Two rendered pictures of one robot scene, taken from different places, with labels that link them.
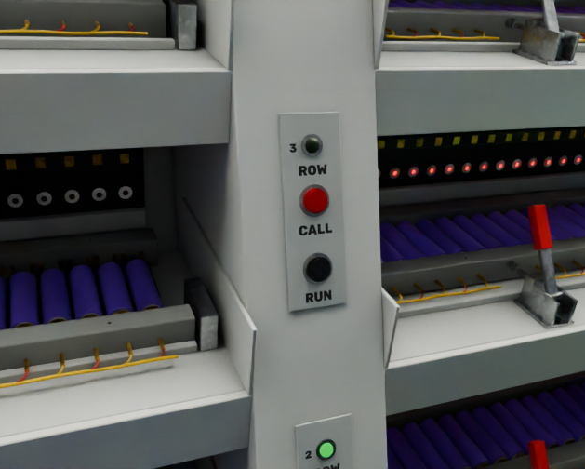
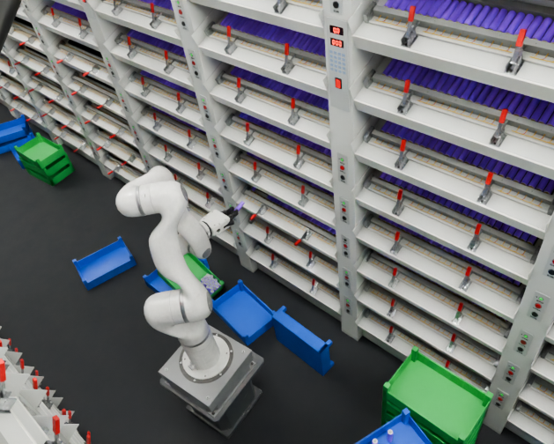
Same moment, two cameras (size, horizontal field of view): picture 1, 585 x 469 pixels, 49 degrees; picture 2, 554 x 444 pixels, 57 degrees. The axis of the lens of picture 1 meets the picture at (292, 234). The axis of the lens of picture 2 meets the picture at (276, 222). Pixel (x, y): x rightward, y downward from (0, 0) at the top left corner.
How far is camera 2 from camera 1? 191 cm
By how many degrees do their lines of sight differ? 71
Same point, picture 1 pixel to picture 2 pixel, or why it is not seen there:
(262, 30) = (339, 224)
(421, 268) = (380, 260)
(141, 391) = (328, 248)
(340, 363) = (349, 264)
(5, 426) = (313, 241)
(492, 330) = (380, 278)
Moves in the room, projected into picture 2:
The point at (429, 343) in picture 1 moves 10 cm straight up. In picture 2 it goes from (367, 271) to (367, 255)
